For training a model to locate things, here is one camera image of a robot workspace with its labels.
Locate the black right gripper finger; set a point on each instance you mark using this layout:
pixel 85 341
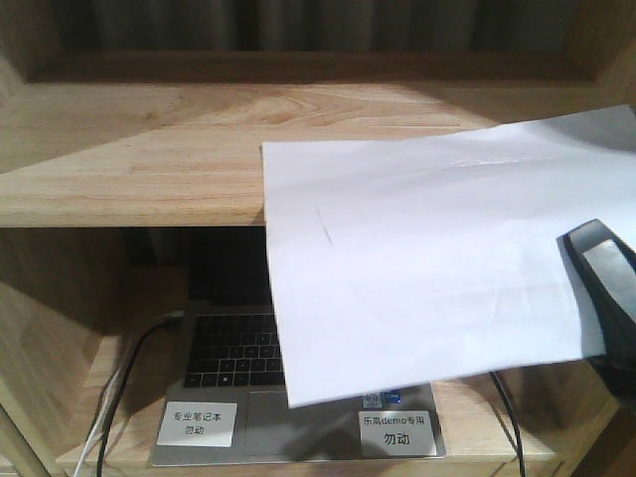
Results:
pixel 600 267

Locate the white paper sheet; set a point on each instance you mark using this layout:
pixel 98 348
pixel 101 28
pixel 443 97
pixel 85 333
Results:
pixel 394 263

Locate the white label sticker right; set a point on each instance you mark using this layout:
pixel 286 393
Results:
pixel 397 433

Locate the white label sticker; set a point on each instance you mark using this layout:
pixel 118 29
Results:
pixel 397 433
pixel 196 423

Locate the grey laptop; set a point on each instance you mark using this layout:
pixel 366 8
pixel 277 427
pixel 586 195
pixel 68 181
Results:
pixel 229 351

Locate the white label sticker left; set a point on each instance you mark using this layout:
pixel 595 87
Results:
pixel 196 423

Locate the wooden shelf unit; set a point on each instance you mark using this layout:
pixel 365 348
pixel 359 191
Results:
pixel 94 142

